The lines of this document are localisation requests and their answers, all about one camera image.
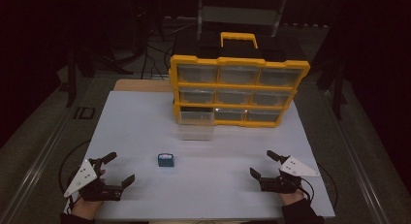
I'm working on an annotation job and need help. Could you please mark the metal floor rail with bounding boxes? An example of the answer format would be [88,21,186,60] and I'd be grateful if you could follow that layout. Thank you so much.
[322,87,391,224]
[0,82,95,224]

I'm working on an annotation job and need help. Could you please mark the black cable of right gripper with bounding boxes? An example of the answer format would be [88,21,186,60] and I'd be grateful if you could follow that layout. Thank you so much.
[299,162,339,209]

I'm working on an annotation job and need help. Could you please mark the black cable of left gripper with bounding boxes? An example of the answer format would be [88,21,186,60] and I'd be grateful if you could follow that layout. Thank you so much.
[57,140,92,206]

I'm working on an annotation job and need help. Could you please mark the grey metal frame stand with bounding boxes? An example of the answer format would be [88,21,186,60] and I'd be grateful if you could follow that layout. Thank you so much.
[196,0,289,38]

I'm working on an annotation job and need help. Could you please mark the small blue box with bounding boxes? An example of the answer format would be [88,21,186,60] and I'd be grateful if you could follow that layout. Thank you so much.
[157,152,175,169]

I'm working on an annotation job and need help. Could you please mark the yellow and black drawer organiser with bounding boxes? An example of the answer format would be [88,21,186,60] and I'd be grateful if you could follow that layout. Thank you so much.
[168,31,311,129]

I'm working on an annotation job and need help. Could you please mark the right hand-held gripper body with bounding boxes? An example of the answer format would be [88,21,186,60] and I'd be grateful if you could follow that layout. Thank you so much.
[259,155,322,195]

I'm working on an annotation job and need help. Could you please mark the grid of clear plastic drawers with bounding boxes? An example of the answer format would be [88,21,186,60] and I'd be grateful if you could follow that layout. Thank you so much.
[176,64,304,123]

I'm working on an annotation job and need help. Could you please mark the dark tripod stand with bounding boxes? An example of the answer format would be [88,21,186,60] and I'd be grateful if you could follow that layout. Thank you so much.
[315,52,349,121]
[65,36,134,109]

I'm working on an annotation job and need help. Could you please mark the person's left hand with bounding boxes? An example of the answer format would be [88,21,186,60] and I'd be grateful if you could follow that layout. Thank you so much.
[71,170,108,221]

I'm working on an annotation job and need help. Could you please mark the wooden board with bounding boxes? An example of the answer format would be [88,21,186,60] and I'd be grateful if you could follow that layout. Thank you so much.
[112,79,174,93]

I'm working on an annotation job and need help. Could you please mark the black rectangular floor plate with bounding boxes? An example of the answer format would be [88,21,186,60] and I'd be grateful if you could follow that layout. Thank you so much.
[73,106,97,120]

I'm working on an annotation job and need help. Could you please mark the clear plastic storage drawer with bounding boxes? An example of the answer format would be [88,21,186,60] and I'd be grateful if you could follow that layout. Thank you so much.
[177,107,216,142]

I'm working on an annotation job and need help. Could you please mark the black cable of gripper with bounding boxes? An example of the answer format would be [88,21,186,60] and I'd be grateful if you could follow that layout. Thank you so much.
[299,162,339,209]
[57,140,92,206]

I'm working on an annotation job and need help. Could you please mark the person's right hand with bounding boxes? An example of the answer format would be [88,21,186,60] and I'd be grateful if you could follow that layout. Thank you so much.
[278,189,306,206]

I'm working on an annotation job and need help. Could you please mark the black floor cables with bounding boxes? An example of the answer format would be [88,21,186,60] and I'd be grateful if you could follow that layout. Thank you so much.
[140,43,174,80]

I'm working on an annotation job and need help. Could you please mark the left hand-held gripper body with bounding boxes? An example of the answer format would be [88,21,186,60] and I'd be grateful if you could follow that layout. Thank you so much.
[63,157,124,203]

